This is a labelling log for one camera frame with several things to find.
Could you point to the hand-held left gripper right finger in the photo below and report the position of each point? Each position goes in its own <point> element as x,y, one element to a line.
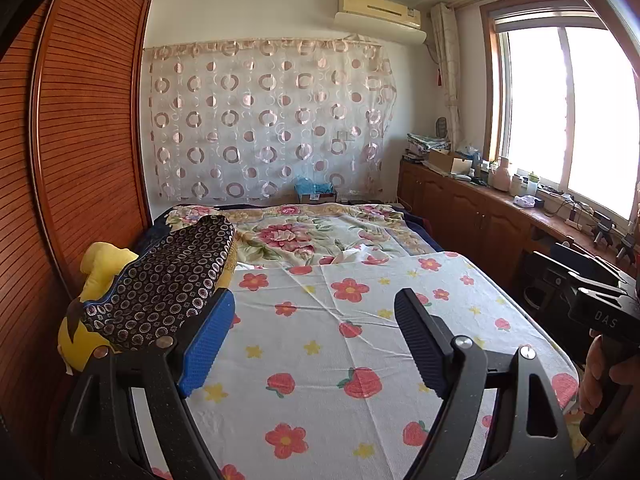
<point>420,340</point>

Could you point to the person's right hand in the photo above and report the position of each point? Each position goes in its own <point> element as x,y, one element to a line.
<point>595,380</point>

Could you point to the wooden louvered wardrobe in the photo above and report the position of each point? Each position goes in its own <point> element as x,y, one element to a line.
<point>85,135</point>

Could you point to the dark hand fan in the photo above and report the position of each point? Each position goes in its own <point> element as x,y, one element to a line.
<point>441,126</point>

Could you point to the small black tripod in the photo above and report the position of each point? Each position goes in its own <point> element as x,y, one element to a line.
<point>627,250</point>
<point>603,227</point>

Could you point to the long wooden cabinet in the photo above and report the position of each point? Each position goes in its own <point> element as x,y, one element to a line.
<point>465,210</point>

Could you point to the beige wall air conditioner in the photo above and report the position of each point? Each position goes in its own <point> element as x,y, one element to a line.
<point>375,7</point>

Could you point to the cardboard box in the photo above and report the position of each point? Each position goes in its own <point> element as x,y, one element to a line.
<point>447,160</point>

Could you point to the blue packet box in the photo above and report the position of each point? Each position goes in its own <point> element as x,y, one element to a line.
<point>315,190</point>

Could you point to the yellow plush toy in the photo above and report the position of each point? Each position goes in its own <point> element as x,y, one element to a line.
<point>100,265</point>

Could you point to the wooden framed window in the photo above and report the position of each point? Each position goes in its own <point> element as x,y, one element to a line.
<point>535,105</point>

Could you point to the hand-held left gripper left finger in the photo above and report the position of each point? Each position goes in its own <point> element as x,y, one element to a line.
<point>205,345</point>

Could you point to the red tassel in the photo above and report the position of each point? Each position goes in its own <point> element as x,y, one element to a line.
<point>440,80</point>

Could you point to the white tied window curtain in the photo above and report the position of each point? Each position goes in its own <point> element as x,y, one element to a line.
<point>447,60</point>

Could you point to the floral beige blanket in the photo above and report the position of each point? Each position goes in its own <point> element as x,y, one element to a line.
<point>290,232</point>

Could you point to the pale pink jug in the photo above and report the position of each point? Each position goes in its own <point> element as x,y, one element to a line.
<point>500,177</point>

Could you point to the green capped bottle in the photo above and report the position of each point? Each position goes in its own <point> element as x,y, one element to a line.
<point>532,185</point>

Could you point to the circle patterned sheer curtain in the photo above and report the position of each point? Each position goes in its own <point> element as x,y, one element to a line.
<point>270,120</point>

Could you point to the navy circle patterned garment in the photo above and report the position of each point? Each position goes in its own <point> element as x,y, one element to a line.
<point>160,280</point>

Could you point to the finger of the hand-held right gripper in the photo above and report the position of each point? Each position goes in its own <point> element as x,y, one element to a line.
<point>595,276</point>

